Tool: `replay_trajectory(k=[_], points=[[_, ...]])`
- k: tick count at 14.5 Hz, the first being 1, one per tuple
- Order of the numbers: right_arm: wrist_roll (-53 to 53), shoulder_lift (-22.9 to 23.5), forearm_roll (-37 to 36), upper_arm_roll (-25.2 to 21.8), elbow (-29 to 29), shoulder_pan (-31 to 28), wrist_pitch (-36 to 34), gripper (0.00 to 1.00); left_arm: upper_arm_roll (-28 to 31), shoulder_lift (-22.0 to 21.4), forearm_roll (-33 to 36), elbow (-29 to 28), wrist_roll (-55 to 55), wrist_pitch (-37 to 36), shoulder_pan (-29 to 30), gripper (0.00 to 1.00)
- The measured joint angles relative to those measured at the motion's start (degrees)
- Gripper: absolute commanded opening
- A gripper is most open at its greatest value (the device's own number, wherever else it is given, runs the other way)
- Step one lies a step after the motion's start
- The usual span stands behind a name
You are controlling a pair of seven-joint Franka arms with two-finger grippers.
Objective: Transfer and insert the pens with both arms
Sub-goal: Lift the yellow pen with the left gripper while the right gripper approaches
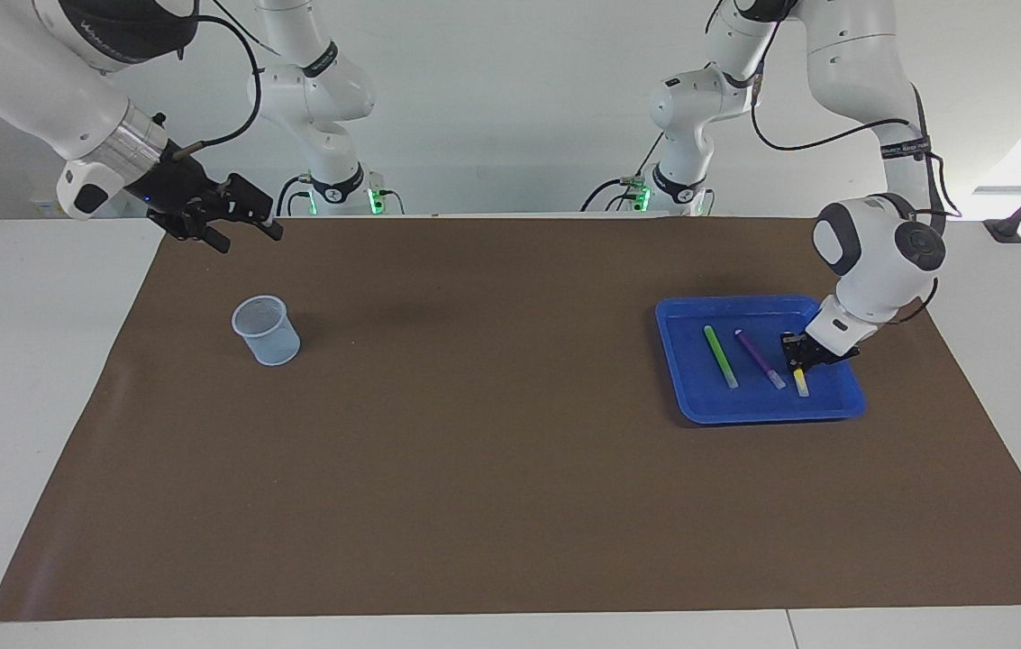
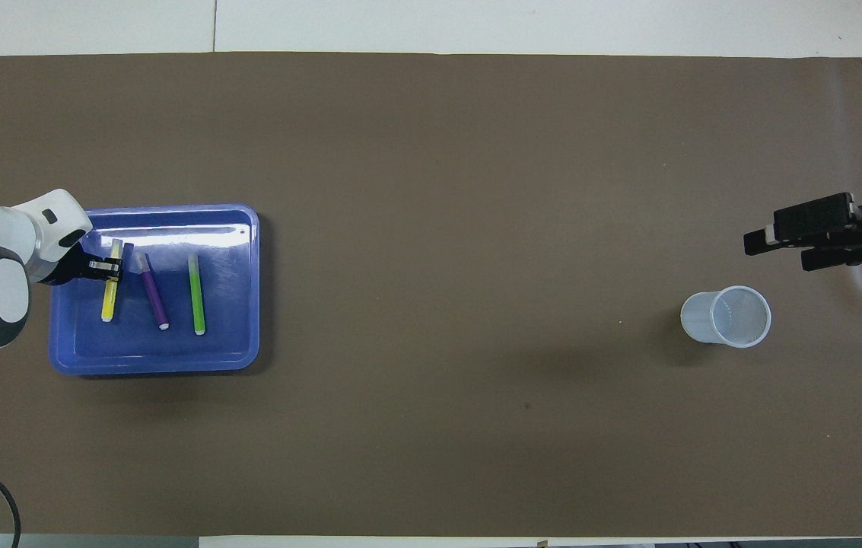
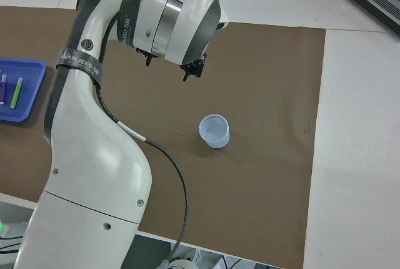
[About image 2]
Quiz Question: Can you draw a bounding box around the yellow marker pen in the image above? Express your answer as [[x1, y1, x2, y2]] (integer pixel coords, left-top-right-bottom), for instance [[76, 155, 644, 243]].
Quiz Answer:
[[100, 238, 125, 323]]

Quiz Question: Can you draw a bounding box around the purple marker pen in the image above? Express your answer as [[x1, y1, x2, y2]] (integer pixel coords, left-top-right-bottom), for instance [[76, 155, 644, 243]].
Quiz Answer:
[[134, 252, 170, 331]]

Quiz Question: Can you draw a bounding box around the translucent plastic cup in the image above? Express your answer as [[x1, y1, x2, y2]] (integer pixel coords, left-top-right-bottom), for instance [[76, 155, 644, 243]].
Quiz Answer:
[[679, 285, 772, 349]]

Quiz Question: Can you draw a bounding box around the blue plastic tray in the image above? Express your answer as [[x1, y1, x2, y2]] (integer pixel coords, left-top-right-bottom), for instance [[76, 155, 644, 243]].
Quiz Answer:
[[48, 203, 261, 376]]

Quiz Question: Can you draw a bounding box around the brown table mat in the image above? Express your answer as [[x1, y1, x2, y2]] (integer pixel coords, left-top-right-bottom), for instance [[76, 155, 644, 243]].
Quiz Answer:
[[0, 52, 862, 538]]

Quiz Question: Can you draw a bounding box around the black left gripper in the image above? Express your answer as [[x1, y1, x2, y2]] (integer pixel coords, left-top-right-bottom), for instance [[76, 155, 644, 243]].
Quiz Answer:
[[39, 242, 135, 287]]

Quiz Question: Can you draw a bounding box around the green marker pen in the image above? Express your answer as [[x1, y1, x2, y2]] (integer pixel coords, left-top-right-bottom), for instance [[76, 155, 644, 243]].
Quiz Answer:
[[187, 253, 207, 336]]

